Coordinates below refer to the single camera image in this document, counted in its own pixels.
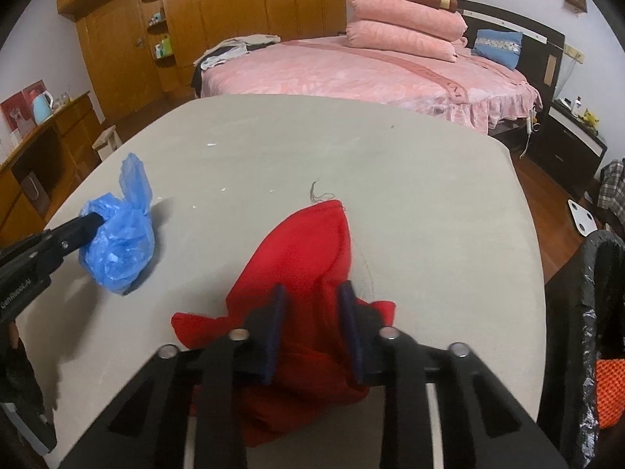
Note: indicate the blue plastic bag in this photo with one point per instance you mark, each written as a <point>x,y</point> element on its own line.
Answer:
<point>122,244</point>

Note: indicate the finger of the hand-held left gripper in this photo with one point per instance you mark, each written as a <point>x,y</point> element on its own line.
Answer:
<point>73,234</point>

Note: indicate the dark nightstand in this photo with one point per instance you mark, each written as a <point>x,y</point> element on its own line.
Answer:
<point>561,151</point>

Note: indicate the black bin with liner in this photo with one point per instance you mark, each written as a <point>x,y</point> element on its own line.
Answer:
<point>605,273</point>

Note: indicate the dark headboard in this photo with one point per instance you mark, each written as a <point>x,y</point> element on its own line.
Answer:
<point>537,44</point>

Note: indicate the plaid cloth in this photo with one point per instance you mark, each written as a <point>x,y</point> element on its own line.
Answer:
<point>613,190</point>

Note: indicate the white bottle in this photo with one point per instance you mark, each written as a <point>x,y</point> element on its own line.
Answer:
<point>577,106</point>

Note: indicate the yellow plush toy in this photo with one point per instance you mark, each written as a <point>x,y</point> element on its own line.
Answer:
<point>591,118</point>

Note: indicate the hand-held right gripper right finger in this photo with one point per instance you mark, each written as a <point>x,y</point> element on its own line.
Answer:
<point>349,322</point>

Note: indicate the wall switch panel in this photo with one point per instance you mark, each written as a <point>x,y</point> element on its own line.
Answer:
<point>574,53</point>

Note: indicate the green container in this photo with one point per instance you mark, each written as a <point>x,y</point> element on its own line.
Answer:
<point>165,47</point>

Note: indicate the red dog picture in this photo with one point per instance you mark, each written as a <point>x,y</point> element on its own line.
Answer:
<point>17,112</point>

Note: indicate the red cloth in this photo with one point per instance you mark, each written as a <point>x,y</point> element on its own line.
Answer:
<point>302,254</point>

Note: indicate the light blue kettle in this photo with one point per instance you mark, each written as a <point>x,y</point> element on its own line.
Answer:
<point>41,107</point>

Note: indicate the blue pillow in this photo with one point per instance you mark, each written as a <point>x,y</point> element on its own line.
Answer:
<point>498,49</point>

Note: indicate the pile of clothes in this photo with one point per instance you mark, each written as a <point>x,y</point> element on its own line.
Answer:
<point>234,49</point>

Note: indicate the white small stool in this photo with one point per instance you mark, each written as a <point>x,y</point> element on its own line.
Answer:
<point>106,141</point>

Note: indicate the grey thread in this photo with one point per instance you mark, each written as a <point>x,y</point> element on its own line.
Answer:
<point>317,195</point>

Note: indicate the wooden wardrobe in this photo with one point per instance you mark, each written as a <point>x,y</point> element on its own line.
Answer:
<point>234,5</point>

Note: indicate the white bathroom scale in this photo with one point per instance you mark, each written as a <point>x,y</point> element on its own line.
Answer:
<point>582,217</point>

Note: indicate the person's left hand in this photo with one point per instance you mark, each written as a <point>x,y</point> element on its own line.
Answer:
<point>13,334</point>

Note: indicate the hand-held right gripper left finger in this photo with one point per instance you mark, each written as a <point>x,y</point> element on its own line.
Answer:
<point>276,332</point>

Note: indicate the large orange bubble wrap sheet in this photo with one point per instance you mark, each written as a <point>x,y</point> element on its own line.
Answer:
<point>610,391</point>

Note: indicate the wooden sideboard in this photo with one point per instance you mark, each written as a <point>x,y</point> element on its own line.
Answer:
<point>68,141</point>

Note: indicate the bed with pink cover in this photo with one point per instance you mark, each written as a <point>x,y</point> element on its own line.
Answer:
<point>342,73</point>

